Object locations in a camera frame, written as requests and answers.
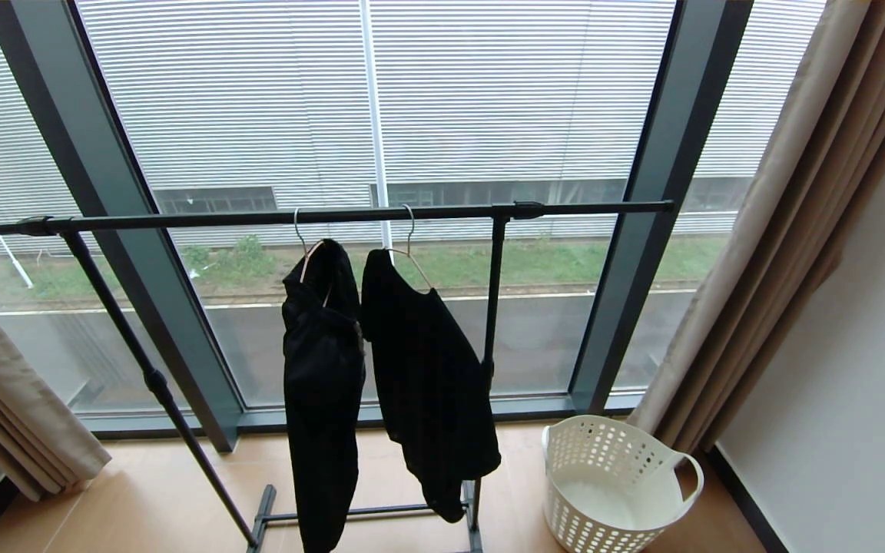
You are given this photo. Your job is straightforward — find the black garment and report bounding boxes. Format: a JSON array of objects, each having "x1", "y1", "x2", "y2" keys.
[{"x1": 360, "y1": 248, "x2": 502, "y2": 525}]

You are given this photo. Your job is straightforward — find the black drawstring trousers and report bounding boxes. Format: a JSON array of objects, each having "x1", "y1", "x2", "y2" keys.
[{"x1": 281, "y1": 238, "x2": 367, "y2": 553}]

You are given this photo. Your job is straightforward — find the pink clothes hanger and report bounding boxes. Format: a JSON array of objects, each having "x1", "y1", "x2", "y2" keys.
[
  {"x1": 293, "y1": 207, "x2": 336, "y2": 310},
  {"x1": 387, "y1": 204, "x2": 436, "y2": 294}
]

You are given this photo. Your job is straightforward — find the black clothes rack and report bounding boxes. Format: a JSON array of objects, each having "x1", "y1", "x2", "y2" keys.
[{"x1": 0, "y1": 200, "x2": 675, "y2": 553}]

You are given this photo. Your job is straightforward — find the white laundry basket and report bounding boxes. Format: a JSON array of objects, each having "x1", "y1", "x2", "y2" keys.
[{"x1": 541, "y1": 415, "x2": 705, "y2": 553}]

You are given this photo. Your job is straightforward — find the window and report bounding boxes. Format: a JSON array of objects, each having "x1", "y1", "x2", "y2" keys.
[{"x1": 0, "y1": 0, "x2": 827, "y2": 454}]

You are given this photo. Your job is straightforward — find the beige curtain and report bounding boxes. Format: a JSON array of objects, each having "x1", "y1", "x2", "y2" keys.
[
  {"x1": 627, "y1": 0, "x2": 885, "y2": 455},
  {"x1": 0, "y1": 261, "x2": 113, "y2": 502}
]

